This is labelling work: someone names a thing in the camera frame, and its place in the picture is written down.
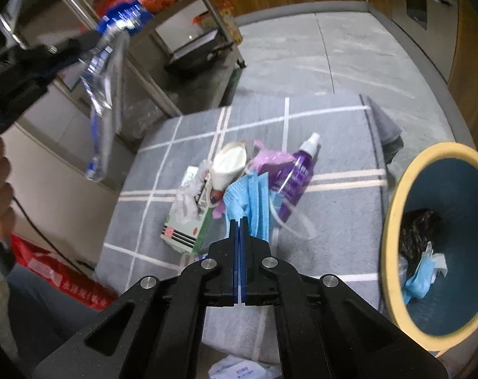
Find black plastic bag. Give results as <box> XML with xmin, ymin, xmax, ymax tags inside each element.
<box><xmin>399</xmin><ymin>207</ymin><xmax>445</xmax><ymax>281</ymax></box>

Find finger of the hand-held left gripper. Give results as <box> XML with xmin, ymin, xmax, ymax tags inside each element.
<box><xmin>42</xmin><ymin>29</ymin><xmax>105</xmax><ymax>58</ymax></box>
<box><xmin>34</xmin><ymin>53</ymin><xmax>87</xmax><ymax>87</ymax></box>

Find steel built-in oven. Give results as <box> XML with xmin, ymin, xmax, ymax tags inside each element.
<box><xmin>375</xmin><ymin>0</ymin><xmax>461</xmax><ymax>83</ymax></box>

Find person's leg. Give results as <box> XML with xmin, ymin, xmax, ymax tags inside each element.
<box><xmin>6</xmin><ymin>264</ymin><xmax>105</xmax><ymax>379</ymax></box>

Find blue wet wipe pack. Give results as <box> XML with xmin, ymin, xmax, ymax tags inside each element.
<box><xmin>79</xmin><ymin>0</ymin><xmax>155</xmax><ymax>182</ymax></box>

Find clear plastic floor bag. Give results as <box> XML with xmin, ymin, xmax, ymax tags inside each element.
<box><xmin>113</xmin><ymin>95</ymin><xmax>164</xmax><ymax>145</ymax></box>

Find blue face mask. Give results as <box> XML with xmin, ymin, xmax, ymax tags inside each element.
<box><xmin>222</xmin><ymin>171</ymin><xmax>316</xmax><ymax>243</ymax></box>
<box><xmin>405</xmin><ymin>243</ymin><xmax>449</xmax><ymax>304</ymax></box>

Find blue bin with yellow rim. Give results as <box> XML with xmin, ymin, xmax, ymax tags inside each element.
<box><xmin>381</xmin><ymin>142</ymin><xmax>478</xmax><ymax>358</ymax></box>

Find white plastic bag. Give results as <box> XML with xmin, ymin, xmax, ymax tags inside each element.
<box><xmin>172</xmin><ymin>160</ymin><xmax>212</xmax><ymax>224</ymax></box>

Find clear bag of snacks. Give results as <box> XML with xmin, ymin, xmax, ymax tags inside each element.
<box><xmin>194</xmin><ymin>2</ymin><xmax>243</xmax><ymax>46</ymax></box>

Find white wet wipe pack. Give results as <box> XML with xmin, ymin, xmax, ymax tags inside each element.
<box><xmin>207</xmin><ymin>355</ymin><xmax>281</xmax><ymax>379</ymax></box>

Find purple plastic bag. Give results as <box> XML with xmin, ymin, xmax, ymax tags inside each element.
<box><xmin>247</xmin><ymin>139</ymin><xmax>297</xmax><ymax>176</ymax></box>

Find metal shelf rack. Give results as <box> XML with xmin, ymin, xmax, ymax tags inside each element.
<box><xmin>0</xmin><ymin>0</ymin><xmax>248</xmax><ymax>143</ymax></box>

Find purple spray bottle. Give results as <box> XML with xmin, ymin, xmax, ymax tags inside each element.
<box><xmin>270</xmin><ymin>132</ymin><xmax>322</xmax><ymax>222</ymax></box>

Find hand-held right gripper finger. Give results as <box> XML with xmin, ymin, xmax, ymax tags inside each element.
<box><xmin>239</xmin><ymin>217</ymin><xmax>449</xmax><ymax>379</ymax></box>
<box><xmin>34</xmin><ymin>219</ymin><xmax>240</xmax><ymax>379</ymax></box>

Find white green medicine box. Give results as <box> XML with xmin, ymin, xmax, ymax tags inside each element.
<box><xmin>160</xmin><ymin>166</ymin><xmax>224</xmax><ymax>255</ymax></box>

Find grey checked rug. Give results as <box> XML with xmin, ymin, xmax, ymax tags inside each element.
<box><xmin>95</xmin><ymin>89</ymin><xmax>405</xmax><ymax>368</ymax></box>

